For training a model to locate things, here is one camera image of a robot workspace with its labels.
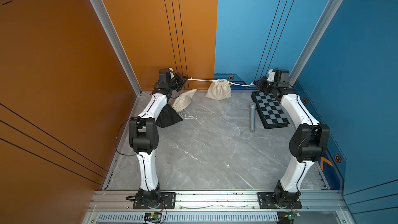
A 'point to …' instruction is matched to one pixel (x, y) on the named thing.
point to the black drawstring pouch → (167, 116)
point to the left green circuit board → (153, 215)
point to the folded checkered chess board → (269, 110)
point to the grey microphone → (252, 107)
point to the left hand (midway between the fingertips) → (189, 73)
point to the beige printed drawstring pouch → (221, 89)
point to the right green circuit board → (292, 215)
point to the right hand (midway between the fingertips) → (254, 81)
